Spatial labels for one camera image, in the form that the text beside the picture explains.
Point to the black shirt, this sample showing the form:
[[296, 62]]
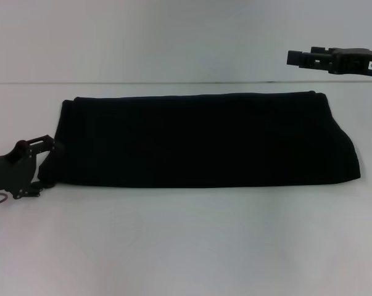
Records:
[[204, 138]]

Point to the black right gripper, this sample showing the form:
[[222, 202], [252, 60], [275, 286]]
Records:
[[355, 61]]

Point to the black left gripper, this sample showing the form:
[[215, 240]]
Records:
[[10, 172]]

